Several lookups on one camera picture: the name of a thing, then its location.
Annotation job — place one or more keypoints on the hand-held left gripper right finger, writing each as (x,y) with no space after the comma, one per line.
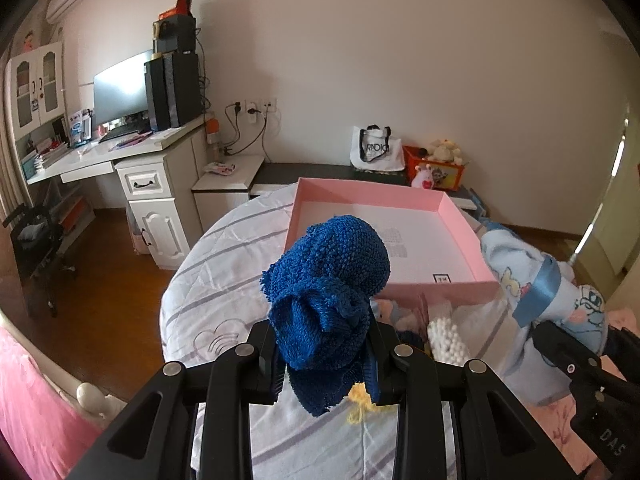
(385,360)

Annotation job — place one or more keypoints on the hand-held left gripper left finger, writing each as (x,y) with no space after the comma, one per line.
(265,360)

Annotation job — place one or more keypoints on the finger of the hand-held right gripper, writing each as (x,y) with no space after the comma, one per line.
(627,350)
(560,347)

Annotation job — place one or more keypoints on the yellow knitted toy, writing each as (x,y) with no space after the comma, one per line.
(357,396)

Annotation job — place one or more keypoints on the light blue printed blanket roll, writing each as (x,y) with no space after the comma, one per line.
(585,305)

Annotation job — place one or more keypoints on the pink box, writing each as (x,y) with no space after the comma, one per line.
(415,240)

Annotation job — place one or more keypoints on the clear pouch with brown ribbon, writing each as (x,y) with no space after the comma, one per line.
(424,307)

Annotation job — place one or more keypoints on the pale green door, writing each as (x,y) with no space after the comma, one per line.
(617,200)

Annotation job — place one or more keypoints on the blue plastic item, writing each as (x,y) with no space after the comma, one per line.
(482,210)

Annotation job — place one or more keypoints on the white nightstand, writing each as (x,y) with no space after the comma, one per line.
(220,200)

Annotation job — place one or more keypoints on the pink plush toy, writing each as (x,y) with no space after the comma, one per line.
(424,176)

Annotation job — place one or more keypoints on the dark top low cabinet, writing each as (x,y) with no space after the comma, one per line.
(310,172)

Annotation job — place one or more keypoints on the orange toy box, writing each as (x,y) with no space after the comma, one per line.
(447,176)

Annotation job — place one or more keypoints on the snack packet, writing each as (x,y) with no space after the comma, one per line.
(221,168)

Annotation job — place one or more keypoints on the white desk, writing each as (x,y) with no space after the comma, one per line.
(150,195)

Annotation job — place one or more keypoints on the white tote bag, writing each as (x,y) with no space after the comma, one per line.
(375,152)

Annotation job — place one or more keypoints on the cream plush toy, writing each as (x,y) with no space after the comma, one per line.
(445,150)

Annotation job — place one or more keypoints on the orange capped bottle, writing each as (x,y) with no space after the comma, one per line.
(213,135)

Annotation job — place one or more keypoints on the pink bed sheet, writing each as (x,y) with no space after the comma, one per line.
(30,410)

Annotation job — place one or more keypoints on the black chair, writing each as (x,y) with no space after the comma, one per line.
(35,250)

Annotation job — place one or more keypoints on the black keyboard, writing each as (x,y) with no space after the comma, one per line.
(122,134)

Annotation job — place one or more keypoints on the black computer tower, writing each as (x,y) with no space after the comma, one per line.
(172,90)

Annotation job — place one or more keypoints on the blue white carton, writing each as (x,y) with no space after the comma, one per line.
(80,127)

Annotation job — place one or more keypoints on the stack of books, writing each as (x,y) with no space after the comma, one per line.
(45,157)

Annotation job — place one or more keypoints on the computer monitor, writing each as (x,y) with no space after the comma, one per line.
(120,90)

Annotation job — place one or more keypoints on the black box on tower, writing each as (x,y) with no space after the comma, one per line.
(175,35)

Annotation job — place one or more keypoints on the white glass-door cabinet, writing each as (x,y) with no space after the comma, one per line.
(35,90)

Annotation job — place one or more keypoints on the red orange box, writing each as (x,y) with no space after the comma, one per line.
(180,5)

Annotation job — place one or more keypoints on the white bed frame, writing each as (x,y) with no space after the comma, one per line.
(92,395)

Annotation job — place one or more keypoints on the wall power outlets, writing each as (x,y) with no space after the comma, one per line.
(252,109)

